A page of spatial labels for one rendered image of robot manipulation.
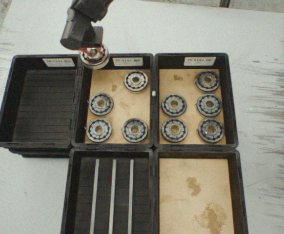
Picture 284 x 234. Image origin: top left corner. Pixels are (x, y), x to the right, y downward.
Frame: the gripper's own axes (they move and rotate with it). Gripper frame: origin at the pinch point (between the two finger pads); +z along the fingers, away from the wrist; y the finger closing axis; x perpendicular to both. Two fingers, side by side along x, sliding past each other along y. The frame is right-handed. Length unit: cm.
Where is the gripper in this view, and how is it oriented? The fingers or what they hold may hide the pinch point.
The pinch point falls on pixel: (93, 50)
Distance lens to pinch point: 94.5
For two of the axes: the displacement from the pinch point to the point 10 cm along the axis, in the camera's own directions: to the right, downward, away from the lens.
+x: 0.4, -9.5, 3.2
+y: 10.0, 0.2, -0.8
